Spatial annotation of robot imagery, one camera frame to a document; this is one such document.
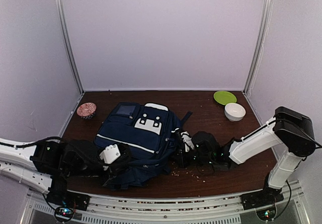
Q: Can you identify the orange patterned bowl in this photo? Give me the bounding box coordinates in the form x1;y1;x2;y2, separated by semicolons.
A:
76;102;97;120

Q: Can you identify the white bowl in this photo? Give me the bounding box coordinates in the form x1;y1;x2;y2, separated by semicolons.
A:
224;103;246;122

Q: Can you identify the aluminium front rail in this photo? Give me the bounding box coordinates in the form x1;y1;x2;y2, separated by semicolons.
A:
20;181;310;224

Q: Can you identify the aluminium frame post left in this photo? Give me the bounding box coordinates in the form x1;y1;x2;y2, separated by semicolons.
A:
55;0;85;95

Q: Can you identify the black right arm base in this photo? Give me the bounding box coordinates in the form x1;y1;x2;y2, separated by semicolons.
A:
240;186;284;210

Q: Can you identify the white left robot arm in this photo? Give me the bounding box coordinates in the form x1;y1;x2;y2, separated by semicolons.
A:
1;136;132;206

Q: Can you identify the green plate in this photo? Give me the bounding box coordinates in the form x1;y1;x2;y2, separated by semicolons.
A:
213;91;237;106

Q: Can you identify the aluminium frame post right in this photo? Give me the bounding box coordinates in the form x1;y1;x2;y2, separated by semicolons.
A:
244;0;273;96

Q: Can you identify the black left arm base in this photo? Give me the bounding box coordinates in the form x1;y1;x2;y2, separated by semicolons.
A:
46;176;90;211

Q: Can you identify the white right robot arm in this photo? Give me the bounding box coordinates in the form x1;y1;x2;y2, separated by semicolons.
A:
173;106;321;205

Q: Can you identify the aluminium frame post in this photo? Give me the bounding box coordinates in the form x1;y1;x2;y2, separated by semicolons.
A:
55;0;85;95
244;0;273;96

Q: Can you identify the navy blue backpack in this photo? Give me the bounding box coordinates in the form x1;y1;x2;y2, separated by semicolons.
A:
94;102;192;190

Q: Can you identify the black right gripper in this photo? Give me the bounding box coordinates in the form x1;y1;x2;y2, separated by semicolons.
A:
170;147;214;169

